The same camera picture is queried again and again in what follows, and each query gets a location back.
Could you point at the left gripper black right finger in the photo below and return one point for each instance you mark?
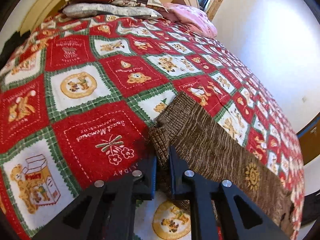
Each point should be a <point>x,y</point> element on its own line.
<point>223,203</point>

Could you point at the beige patterned curtain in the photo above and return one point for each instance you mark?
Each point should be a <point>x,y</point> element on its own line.
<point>216,2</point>

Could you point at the red patchwork bear blanket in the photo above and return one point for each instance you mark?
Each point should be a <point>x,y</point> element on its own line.
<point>78,98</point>

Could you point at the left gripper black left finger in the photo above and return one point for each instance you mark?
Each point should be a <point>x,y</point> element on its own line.
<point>106,209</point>

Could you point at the brown wooden door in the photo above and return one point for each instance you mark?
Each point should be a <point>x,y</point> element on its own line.
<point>309,140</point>

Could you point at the white wall switch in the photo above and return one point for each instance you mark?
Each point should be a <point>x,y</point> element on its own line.
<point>304,99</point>

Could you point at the grey pillow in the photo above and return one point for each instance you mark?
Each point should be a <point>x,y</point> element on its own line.
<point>83,10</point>

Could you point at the brown knitted sweater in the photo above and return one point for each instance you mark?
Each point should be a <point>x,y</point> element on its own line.
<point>210,151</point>

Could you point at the pink pillow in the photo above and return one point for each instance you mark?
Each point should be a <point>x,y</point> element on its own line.
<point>192,18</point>

